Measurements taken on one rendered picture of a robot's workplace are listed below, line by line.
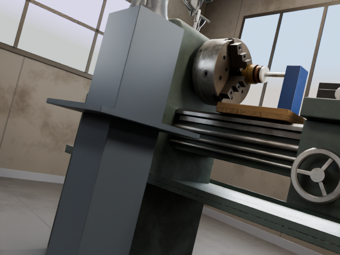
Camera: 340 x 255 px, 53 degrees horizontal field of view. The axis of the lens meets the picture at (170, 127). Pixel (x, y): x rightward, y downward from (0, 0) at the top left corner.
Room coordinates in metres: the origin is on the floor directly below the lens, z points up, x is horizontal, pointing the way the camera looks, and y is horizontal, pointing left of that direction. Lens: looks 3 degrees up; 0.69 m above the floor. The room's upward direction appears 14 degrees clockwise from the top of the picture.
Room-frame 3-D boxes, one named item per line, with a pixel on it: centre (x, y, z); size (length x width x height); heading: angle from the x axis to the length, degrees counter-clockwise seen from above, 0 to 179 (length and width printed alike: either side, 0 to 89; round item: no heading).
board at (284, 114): (1.39, -0.39, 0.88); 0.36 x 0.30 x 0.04; 137
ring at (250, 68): (1.48, -0.30, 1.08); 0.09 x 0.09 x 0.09; 47
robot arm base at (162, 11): (1.20, 0.17, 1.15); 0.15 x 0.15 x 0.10
